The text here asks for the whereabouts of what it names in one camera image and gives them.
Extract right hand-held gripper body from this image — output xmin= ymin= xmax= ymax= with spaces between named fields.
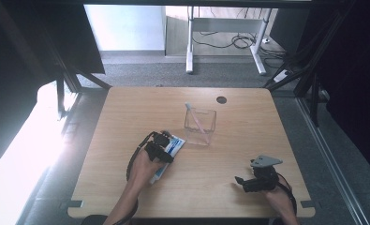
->
xmin=242 ymin=155 xmax=284 ymax=193

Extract person's left hand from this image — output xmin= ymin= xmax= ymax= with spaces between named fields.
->
xmin=127 ymin=149 xmax=164 ymax=189

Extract grey floor rail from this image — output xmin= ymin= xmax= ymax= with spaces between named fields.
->
xmin=296 ymin=97 xmax=370 ymax=225

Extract white metal desk frame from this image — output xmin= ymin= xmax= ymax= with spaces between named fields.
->
xmin=185 ymin=6 xmax=273 ymax=76

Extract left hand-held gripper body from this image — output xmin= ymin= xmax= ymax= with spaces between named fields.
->
xmin=144 ymin=130 xmax=171 ymax=161

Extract pink toothbrush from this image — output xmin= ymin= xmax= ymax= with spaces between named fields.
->
xmin=185 ymin=102 xmax=212 ymax=144

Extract white and blue toothpaste tube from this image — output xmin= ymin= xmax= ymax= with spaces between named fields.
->
xmin=149 ymin=134 xmax=186 ymax=186

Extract person's right hand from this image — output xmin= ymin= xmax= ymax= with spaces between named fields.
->
xmin=261 ymin=184 xmax=295 ymax=214

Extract clear plastic cup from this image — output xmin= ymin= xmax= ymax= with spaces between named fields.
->
xmin=184 ymin=107 xmax=217 ymax=147

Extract black floor cables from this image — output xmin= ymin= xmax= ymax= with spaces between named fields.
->
xmin=191 ymin=8 xmax=289 ymax=68

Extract dark curtain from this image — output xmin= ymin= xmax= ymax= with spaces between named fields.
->
xmin=0 ymin=0 xmax=106 ymax=176
xmin=268 ymin=0 xmax=370 ymax=182

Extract black metal stand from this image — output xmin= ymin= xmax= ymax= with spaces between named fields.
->
xmin=262 ymin=3 xmax=357 ymax=128
xmin=32 ymin=18 xmax=112 ymax=120

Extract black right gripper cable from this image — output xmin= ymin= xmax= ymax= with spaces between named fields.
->
xmin=276 ymin=172 xmax=298 ymax=217

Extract white power strip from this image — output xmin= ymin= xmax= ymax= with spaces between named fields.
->
xmin=273 ymin=69 xmax=291 ymax=83

